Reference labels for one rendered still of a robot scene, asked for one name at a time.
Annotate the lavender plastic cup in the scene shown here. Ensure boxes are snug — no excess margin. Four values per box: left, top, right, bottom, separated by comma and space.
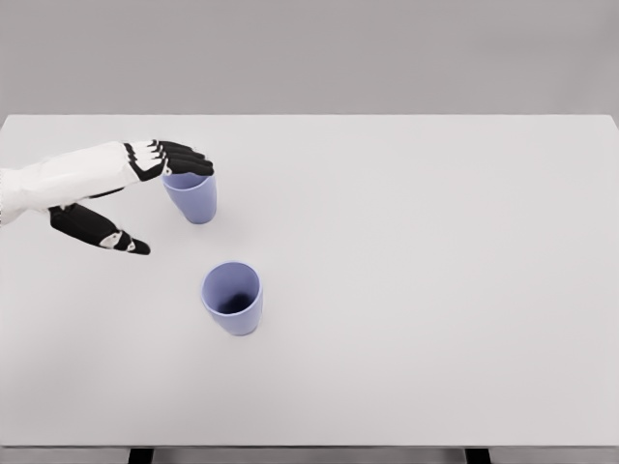
161, 172, 218, 225
200, 261, 264, 337

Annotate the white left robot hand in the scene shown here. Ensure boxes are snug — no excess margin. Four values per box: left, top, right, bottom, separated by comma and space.
28, 139, 215, 257

